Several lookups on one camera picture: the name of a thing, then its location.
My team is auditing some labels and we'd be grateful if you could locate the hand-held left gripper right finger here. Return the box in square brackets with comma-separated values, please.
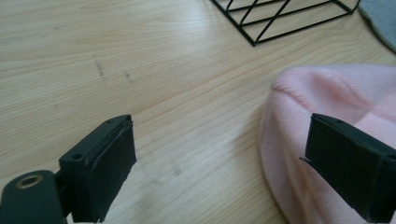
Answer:
[300, 112, 396, 224]

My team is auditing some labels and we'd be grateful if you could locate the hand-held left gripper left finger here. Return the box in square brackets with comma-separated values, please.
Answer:
[57, 114, 138, 224]

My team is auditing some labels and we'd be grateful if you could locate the pink cloth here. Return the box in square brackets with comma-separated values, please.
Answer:
[260, 63, 396, 224]

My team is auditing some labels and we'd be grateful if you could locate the grey cloth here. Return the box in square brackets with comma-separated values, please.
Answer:
[357, 0, 396, 54]

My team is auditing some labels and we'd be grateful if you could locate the black wire rack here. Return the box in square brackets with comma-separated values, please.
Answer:
[211, 0, 362, 47]

